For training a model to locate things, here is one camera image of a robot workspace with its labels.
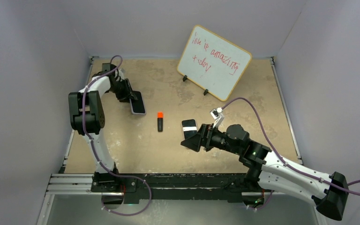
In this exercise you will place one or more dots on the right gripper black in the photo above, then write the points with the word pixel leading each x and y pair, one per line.
pixel 203 137

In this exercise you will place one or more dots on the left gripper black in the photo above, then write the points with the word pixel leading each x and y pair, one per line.
pixel 127 93

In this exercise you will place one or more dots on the purple phone case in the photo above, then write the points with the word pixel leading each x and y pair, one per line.
pixel 138 114

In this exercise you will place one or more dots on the white phone case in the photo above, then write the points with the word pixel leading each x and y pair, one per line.
pixel 183 130

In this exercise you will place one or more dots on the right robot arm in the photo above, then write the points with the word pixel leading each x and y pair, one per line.
pixel 324 191

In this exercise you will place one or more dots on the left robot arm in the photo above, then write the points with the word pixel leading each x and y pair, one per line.
pixel 87 117

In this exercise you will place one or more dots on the black orange marker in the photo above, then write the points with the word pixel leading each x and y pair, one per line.
pixel 160 117

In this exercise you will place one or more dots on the whiteboard with red writing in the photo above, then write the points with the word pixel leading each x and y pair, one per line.
pixel 212 62

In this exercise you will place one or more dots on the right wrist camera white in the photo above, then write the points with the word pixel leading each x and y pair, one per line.
pixel 218 116

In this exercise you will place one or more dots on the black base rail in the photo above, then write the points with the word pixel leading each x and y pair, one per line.
pixel 230 187

